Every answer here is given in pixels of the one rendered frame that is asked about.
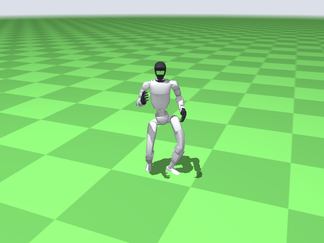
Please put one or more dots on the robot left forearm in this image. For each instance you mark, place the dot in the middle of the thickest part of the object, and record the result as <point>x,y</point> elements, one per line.
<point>181,104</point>

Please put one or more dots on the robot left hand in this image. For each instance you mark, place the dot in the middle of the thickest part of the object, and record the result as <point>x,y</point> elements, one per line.
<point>183,113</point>

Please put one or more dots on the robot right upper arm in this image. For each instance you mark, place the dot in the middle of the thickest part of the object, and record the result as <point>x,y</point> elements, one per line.
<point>145,87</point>

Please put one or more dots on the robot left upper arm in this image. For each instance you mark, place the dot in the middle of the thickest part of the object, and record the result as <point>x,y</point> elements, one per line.
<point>176,89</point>

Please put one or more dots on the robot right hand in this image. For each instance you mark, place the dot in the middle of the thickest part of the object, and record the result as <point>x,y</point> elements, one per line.
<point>143,98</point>

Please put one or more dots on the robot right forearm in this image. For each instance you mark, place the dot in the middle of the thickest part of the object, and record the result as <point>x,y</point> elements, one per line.
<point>138,103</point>

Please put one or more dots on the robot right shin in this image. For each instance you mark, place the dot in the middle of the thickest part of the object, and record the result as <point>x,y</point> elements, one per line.
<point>148,160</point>

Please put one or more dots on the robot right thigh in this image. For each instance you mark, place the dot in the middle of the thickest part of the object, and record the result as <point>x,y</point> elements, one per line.
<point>151,134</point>

